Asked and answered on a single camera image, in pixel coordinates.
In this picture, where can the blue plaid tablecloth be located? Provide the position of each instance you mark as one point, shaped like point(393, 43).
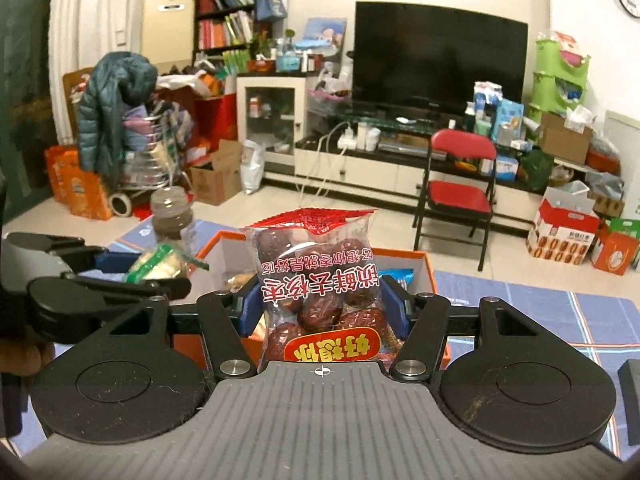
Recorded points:
point(606, 329)

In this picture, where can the white plastic bag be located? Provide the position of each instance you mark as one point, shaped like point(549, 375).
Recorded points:
point(252, 166)

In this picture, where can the beige standing air conditioner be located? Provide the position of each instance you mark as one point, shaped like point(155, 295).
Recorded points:
point(168, 32)

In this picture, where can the green plastic drawer tower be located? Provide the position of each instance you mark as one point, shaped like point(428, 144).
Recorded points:
point(560, 78)

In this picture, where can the white chest freezer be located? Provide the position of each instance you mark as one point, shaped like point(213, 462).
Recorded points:
point(624, 133)

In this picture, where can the teal puffer jacket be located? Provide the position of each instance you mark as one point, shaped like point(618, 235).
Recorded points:
point(120, 78)

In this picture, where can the blue nut snack bag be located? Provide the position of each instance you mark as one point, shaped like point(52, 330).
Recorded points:
point(403, 277)

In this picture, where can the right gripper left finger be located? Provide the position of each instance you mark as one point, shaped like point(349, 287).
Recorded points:
point(144, 373)

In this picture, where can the red dates snack bag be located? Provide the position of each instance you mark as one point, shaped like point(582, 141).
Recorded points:
point(319, 285)

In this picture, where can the red white gift box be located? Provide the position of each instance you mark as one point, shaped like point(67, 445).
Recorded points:
point(564, 229)

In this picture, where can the brown cardboard box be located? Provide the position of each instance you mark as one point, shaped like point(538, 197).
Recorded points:
point(216, 178)

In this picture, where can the red folding chair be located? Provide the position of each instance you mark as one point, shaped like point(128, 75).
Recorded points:
point(454, 201)

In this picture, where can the white glass door cabinet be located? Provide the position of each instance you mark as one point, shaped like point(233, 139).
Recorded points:
point(271, 112)

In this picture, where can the white tv stand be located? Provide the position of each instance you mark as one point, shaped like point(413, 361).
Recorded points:
point(397, 184)

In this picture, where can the dark bookshelf with books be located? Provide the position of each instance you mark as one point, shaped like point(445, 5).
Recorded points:
point(221, 26)

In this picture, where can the orange storage box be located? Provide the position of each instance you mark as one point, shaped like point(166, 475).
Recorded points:
point(251, 325)

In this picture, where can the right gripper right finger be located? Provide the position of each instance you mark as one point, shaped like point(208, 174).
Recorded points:
point(501, 377)

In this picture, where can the green cracker snack packet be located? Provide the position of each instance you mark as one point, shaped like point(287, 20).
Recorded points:
point(162, 262)

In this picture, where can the plastic jar with lid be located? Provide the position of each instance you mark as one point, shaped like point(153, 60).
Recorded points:
point(173, 219)

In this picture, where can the black flat television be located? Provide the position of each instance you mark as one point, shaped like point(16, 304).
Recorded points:
point(430, 57)

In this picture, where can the metal laundry cart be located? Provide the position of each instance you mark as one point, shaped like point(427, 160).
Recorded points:
point(156, 138)

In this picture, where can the orange gift bag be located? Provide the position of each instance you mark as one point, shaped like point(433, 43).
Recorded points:
point(81, 191)

